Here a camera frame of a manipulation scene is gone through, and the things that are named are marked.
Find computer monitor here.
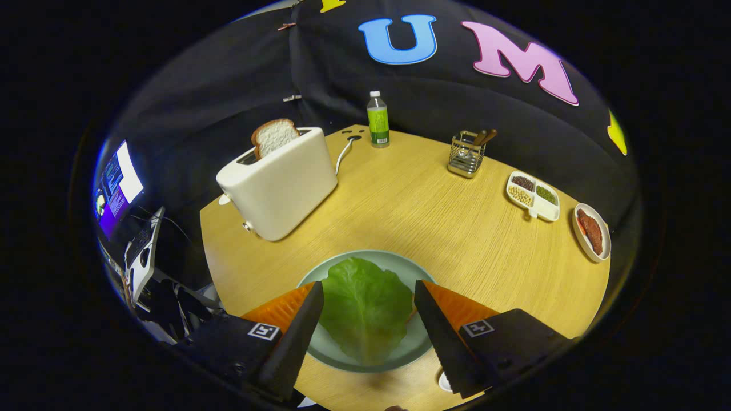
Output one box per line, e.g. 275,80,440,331
93,140,144,239

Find white stand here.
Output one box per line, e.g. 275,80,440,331
124,207,166,306

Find black backdrop cloth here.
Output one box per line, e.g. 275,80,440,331
106,0,640,269

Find white round plate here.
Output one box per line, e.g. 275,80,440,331
572,203,612,263

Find metal wire utensil holder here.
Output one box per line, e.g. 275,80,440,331
447,131,487,179

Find white divided dish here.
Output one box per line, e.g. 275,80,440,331
506,171,561,223

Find white toaster cable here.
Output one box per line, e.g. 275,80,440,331
335,136,362,176

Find dark tangled equipment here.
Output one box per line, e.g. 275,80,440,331
134,277,223,343

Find green label plastic bottle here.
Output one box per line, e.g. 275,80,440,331
367,91,391,149

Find white toaster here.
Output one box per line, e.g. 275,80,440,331
216,127,339,242

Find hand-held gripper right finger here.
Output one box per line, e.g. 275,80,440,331
414,280,575,399

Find brown meat slice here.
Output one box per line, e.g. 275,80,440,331
577,208,604,256

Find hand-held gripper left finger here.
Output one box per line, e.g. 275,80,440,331
177,281,325,403

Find light green round plate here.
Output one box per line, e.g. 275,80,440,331
297,249,437,373

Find green lettuce leaf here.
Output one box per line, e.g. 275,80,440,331
318,257,413,366

